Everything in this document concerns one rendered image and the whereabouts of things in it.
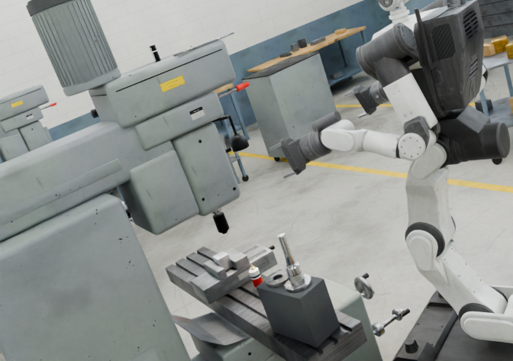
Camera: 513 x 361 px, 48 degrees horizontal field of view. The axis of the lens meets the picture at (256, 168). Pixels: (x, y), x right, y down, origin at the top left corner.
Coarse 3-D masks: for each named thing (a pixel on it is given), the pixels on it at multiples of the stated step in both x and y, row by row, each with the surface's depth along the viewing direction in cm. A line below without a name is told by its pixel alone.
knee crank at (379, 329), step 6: (396, 312) 258; (402, 312) 260; (408, 312) 262; (390, 318) 257; (396, 318) 259; (372, 324) 255; (378, 324) 253; (384, 324) 255; (378, 330) 252; (384, 330) 253; (378, 336) 254
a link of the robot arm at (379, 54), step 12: (384, 36) 161; (372, 48) 164; (384, 48) 161; (396, 48) 159; (372, 60) 164; (384, 60) 162; (396, 60) 162; (384, 72) 163; (396, 72) 162; (408, 72) 163; (384, 84) 165
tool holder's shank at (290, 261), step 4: (280, 236) 183; (284, 236) 183; (280, 240) 183; (284, 240) 183; (280, 244) 184; (284, 244) 183; (288, 244) 184; (284, 248) 184; (288, 248) 184; (284, 252) 184; (288, 252) 184; (288, 256) 185; (292, 256) 185; (288, 260) 185; (292, 260) 185; (288, 264) 185; (292, 264) 186
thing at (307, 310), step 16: (256, 288) 198; (272, 288) 193; (288, 288) 186; (304, 288) 185; (320, 288) 187; (272, 304) 195; (288, 304) 187; (304, 304) 182; (320, 304) 187; (272, 320) 200; (288, 320) 192; (304, 320) 184; (320, 320) 187; (336, 320) 192; (288, 336) 196; (304, 336) 189; (320, 336) 187
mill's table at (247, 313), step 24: (192, 264) 281; (192, 288) 261; (240, 288) 244; (216, 312) 246; (240, 312) 223; (264, 312) 217; (336, 312) 201; (264, 336) 207; (336, 336) 189; (360, 336) 192; (288, 360) 197; (312, 360) 183; (336, 360) 188
